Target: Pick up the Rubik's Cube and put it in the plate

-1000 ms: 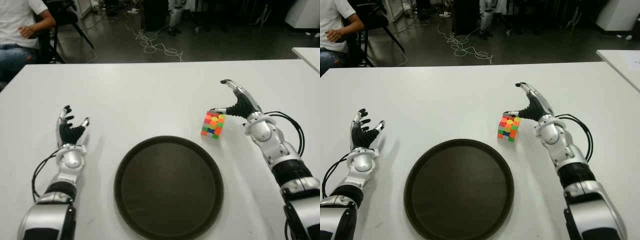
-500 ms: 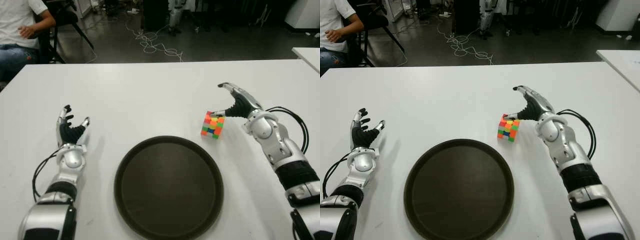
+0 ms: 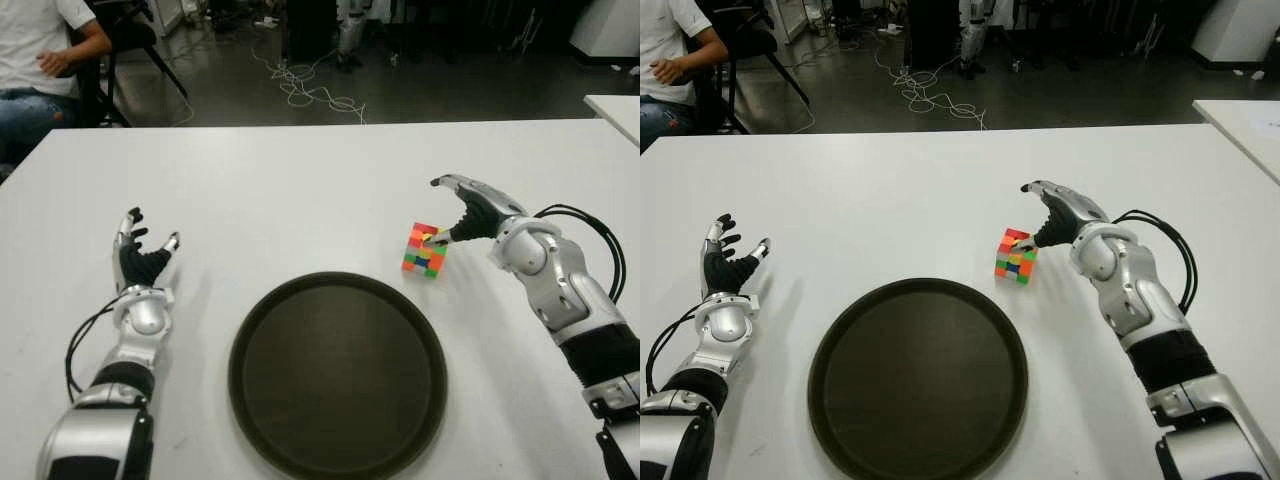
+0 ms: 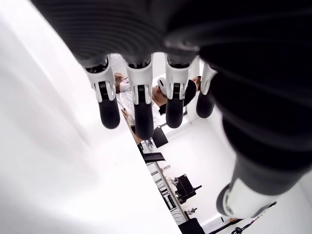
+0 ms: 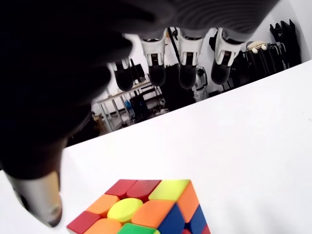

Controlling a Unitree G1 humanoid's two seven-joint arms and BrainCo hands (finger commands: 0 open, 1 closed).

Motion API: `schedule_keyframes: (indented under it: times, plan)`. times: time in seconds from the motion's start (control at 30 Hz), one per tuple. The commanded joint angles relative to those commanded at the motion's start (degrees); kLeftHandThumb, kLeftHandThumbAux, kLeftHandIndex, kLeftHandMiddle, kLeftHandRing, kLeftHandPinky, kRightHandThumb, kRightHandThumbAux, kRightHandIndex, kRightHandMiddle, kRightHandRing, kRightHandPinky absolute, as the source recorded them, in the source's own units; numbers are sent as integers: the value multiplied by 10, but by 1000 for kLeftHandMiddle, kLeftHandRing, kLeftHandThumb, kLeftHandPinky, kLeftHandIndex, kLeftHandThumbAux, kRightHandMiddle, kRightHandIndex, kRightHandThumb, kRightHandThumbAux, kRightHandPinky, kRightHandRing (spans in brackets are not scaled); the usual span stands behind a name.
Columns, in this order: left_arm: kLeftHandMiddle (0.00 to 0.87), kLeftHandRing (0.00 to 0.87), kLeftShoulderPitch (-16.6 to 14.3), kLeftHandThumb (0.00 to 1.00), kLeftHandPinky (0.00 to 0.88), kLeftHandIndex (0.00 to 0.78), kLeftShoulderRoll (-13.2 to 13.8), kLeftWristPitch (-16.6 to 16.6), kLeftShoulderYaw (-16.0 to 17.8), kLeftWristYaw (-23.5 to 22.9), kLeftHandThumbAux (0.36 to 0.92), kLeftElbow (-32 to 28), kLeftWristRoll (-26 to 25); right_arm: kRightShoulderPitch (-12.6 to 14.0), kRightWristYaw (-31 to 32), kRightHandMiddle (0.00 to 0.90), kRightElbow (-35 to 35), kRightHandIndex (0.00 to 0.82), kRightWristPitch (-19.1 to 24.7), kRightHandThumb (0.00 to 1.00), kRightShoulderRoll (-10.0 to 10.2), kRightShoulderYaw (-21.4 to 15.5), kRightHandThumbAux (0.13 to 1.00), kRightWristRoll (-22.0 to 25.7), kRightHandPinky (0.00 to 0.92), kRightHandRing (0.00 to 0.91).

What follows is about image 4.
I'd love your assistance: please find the person in black shirt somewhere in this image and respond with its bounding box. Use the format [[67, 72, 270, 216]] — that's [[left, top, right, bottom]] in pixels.
[[183, 76, 202, 107]]

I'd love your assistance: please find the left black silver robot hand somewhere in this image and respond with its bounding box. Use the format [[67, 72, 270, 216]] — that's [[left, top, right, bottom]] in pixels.
[[30, 0, 312, 219]]

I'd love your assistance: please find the person in white shirt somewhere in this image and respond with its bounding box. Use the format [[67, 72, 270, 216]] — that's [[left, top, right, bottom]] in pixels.
[[112, 73, 169, 127]]

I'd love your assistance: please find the black clamp device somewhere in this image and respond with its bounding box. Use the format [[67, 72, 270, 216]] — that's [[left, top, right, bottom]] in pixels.
[[174, 173, 203, 203]]

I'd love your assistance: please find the black floor box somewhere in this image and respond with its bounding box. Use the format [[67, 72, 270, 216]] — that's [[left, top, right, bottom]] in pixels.
[[177, 217, 207, 234]]

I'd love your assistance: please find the metal shelf frame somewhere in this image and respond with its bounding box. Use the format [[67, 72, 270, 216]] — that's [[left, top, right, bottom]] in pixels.
[[146, 160, 190, 222]]

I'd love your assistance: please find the black flat panel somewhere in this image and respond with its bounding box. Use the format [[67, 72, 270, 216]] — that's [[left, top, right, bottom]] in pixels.
[[143, 152, 166, 163]]

